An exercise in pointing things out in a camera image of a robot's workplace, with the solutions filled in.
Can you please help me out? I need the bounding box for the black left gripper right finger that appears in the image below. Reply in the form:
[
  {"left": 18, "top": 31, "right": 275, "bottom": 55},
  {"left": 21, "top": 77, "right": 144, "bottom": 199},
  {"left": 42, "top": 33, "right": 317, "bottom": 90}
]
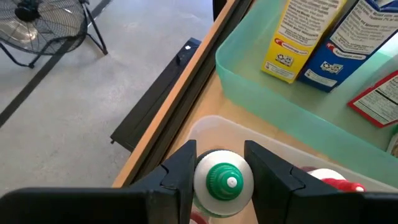
[{"left": 244, "top": 139, "right": 362, "bottom": 224}]

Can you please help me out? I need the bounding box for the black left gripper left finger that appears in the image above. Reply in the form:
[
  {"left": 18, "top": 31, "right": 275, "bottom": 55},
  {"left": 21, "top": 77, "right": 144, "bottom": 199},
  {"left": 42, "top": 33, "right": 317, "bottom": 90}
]
[{"left": 129, "top": 139, "right": 198, "bottom": 224}]

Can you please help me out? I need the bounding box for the red food colouring bottle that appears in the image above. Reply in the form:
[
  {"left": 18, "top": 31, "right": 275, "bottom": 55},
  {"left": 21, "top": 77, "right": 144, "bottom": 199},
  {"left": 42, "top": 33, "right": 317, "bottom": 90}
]
[
  {"left": 189, "top": 211, "right": 209, "bottom": 224},
  {"left": 300, "top": 166, "right": 366, "bottom": 194}
]

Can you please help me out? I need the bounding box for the green food colouring bottle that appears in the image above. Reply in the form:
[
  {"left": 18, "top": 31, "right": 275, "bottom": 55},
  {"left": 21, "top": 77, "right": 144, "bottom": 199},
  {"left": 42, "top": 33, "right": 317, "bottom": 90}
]
[{"left": 192, "top": 149, "right": 255, "bottom": 218}]

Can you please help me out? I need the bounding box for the red cereal box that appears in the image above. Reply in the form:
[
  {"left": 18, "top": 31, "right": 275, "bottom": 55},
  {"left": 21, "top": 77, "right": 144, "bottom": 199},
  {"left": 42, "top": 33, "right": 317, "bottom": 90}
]
[{"left": 347, "top": 70, "right": 398, "bottom": 129}]

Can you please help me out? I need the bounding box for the yellow Corn Pops box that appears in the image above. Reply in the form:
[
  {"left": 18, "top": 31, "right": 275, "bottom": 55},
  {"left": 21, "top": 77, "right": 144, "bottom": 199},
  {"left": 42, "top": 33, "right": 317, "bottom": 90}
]
[{"left": 261, "top": 0, "right": 348, "bottom": 84}]

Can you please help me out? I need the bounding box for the dark blue cereal box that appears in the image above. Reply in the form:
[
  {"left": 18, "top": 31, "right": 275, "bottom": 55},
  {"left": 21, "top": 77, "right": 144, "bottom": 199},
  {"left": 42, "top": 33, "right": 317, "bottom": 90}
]
[{"left": 297, "top": 0, "right": 398, "bottom": 93}]

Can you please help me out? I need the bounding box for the clear plastic bin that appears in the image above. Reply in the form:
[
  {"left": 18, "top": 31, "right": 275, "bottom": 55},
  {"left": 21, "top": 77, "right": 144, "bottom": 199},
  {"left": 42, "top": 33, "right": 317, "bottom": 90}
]
[{"left": 186, "top": 114, "right": 398, "bottom": 224}]

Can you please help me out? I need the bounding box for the teal plastic bin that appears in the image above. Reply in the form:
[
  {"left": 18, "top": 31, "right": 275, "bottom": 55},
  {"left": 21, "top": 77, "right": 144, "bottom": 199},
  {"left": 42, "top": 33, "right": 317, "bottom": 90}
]
[{"left": 215, "top": 0, "right": 398, "bottom": 189}]

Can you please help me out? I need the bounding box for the black floor fan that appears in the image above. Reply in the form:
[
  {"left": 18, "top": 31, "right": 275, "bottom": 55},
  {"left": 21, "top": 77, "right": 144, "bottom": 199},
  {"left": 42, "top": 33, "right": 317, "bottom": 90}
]
[{"left": 0, "top": 0, "right": 109, "bottom": 69}]

